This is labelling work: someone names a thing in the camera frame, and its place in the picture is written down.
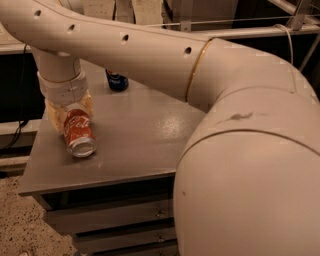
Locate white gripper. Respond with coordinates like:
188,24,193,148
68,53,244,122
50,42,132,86
37,70,94,134

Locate red coke can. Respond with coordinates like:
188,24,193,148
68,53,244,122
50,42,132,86
64,109,96,158

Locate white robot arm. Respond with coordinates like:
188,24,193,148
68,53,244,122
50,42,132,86
0,0,320,256

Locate blue pepsi can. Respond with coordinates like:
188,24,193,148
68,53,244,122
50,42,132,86
106,70,129,92

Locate grey drawer cabinet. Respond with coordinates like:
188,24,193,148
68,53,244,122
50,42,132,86
18,63,204,256

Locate black cable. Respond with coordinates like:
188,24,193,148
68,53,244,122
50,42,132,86
0,43,31,153

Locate white cable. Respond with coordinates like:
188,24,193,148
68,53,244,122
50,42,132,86
273,23,294,66

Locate metal railing frame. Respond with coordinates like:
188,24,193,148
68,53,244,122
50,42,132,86
0,0,320,73

